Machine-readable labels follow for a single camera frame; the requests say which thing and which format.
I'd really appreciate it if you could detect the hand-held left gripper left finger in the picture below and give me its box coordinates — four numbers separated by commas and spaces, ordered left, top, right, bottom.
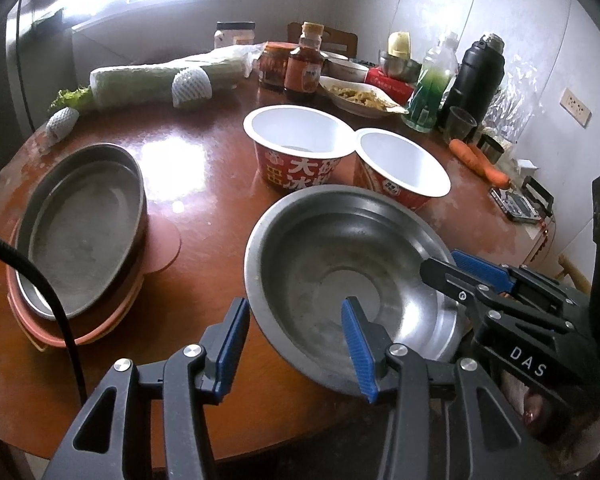
50, 297, 252, 480

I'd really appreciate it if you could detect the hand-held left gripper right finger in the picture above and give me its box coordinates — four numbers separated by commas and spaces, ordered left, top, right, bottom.
341, 296, 551, 480

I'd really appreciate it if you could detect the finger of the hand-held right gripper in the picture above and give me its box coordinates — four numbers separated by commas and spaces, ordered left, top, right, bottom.
451, 250, 591, 321
420, 258, 588, 348

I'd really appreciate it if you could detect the large steel bowl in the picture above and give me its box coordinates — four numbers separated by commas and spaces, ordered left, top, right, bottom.
244, 185, 468, 401

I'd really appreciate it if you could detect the red white paper bowl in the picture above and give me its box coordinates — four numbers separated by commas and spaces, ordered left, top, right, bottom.
242, 105, 356, 196
352, 128, 452, 213

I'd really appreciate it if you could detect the shallow steel pan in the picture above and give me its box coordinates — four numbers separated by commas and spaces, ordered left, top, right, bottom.
16, 143, 148, 321

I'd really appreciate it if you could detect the yellow shell-shaped plate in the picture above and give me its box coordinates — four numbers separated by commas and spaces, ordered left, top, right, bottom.
25, 327, 88, 356

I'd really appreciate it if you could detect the person's right hand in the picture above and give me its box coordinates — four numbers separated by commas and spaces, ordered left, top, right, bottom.
497, 372, 600, 461

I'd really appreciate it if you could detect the silver electronic device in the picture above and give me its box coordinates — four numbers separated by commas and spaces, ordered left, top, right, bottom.
490, 187, 541, 223

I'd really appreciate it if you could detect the wooden chair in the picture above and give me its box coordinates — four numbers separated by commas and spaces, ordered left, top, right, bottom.
286, 21, 358, 58
557, 255, 593, 293

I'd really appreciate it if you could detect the clear plastic cup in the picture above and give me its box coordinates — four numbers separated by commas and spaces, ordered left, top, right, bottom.
442, 106, 477, 145

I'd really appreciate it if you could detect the clear crinkled plastic bag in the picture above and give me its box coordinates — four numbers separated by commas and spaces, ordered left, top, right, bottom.
485, 55, 541, 146

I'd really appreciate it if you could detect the green dish soap bottle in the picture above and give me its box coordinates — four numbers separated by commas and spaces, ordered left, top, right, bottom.
402, 32, 460, 133

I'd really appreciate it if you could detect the black thermos flask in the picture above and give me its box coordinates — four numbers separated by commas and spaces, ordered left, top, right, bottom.
440, 32, 506, 133

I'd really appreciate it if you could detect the white dish with food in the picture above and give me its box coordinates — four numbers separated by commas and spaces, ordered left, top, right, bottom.
319, 76, 410, 118

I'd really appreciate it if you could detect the red box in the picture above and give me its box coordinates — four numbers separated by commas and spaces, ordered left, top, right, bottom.
364, 66, 415, 103

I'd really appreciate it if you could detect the steel bowl under juicer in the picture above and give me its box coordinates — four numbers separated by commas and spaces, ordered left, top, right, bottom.
378, 50, 423, 82

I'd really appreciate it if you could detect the white ceramic bowl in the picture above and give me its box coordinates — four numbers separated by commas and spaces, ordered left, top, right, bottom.
325, 57, 370, 83

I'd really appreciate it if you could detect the yellow plastic juicer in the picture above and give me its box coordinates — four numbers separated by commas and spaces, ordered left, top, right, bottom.
387, 31, 412, 58

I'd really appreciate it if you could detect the brown sauce bottle orange cap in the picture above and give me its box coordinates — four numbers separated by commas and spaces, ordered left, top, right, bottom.
284, 21, 326, 102

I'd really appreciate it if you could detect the foam-net wrapped fruit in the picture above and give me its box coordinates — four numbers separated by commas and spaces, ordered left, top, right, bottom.
171, 66, 213, 109
45, 106, 81, 142

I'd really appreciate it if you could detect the red chili sauce jar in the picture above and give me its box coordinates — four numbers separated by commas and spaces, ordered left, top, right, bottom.
258, 41, 298, 91

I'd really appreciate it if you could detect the plastic-wrapped celery bunch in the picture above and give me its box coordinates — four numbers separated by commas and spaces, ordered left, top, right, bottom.
47, 42, 266, 111

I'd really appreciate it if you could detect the glass jar with black lid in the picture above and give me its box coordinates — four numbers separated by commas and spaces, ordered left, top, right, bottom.
214, 21, 257, 51

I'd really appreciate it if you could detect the grey refrigerator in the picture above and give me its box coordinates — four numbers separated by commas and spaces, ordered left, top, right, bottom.
5, 0, 76, 131

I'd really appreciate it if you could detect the black rectangular frame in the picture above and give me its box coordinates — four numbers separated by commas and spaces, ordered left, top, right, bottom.
522, 176, 555, 216

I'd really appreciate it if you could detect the black cable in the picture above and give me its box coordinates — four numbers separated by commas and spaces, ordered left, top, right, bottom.
0, 229, 88, 408

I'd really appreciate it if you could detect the wall socket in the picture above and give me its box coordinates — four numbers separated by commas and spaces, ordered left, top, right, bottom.
560, 87, 592, 127

